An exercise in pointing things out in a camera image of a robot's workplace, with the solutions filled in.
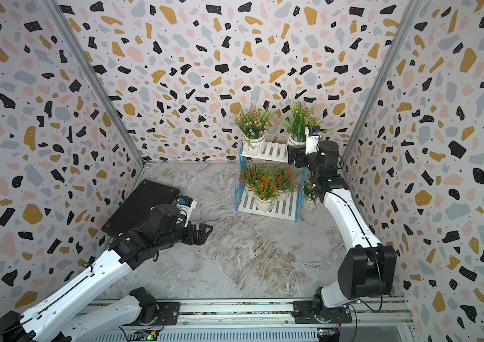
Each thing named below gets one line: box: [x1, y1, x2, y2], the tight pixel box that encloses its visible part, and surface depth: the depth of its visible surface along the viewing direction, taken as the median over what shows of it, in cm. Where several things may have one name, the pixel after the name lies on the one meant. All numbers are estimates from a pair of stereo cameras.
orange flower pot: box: [249, 171, 280, 212], surface depth 94 cm
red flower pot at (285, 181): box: [271, 166, 302, 202], surface depth 94 cm
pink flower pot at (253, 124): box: [234, 104, 275, 157], surface depth 82 cm
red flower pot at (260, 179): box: [239, 163, 277, 199], surface depth 94 cm
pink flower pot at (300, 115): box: [282, 100, 323, 149], surface depth 78 cm
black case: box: [101, 179, 182, 238], surface depth 102 cm
